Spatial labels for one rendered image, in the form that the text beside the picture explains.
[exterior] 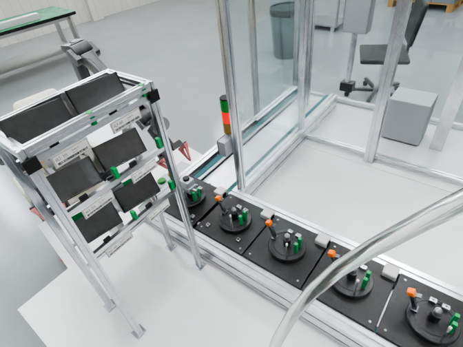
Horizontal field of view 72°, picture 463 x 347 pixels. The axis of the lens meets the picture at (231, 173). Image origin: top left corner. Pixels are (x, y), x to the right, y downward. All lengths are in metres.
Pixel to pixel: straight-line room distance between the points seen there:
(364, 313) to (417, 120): 1.13
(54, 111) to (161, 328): 0.82
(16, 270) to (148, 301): 1.85
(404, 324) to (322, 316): 0.24
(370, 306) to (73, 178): 0.95
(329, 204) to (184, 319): 0.82
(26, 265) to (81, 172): 2.20
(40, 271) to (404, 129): 2.67
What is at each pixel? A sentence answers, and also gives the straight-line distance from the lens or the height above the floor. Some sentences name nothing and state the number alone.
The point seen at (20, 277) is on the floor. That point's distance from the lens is 2.98.
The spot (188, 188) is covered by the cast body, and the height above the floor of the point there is 1.06.
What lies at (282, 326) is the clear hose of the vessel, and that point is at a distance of 0.27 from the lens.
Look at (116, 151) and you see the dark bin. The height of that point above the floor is 1.50.
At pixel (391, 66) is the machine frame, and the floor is 1.38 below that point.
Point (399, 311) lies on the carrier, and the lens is 1.19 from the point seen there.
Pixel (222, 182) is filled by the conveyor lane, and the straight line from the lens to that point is 1.60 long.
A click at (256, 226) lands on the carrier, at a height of 0.97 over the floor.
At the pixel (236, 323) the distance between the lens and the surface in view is 1.23.
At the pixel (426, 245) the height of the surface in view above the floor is 0.86.
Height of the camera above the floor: 1.98
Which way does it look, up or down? 40 degrees down
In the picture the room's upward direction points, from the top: 8 degrees counter-clockwise
